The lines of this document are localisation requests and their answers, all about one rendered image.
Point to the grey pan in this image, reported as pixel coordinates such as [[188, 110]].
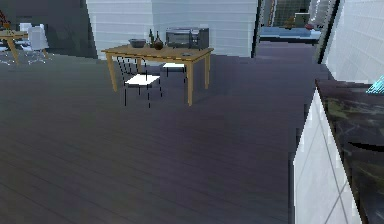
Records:
[[137, 43]]

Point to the white shell chair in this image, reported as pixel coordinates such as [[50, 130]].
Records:
[[37, 40], [24, 27]]

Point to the small grey dish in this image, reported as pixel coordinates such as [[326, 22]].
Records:
[[186, 54]]

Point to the grey microwave oven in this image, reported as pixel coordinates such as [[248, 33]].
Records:
[[187, 37]]

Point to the dark brown round vase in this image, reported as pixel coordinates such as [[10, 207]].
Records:
[[158, 44]]

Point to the dark green bottle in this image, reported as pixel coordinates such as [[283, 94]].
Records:
[[151, 38]]

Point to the blue bed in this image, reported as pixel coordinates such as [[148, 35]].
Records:
[[289, 32]]

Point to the white cabinet dark marble top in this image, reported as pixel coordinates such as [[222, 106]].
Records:
[[346, 150]]

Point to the light wooden dining table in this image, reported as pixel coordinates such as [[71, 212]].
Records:
[[11, 38]]

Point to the red plant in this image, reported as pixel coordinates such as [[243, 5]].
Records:
[[4, 19]]

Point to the black door frame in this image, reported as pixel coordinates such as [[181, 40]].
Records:
[[328, 31]]

